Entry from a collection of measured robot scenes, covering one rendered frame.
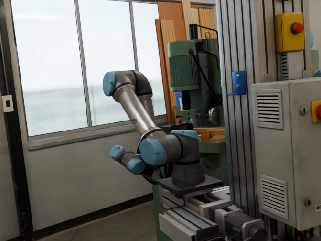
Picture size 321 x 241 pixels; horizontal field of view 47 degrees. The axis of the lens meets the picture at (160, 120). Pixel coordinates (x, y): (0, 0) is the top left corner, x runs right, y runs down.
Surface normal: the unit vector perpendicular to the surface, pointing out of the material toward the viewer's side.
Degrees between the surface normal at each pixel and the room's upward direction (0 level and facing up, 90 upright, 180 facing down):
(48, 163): 90
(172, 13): 88
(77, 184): 90
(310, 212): 89
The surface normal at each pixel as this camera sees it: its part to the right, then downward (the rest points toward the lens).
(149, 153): -0.73, 0.23
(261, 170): -0.91, 0.12
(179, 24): 0.63, -0.03
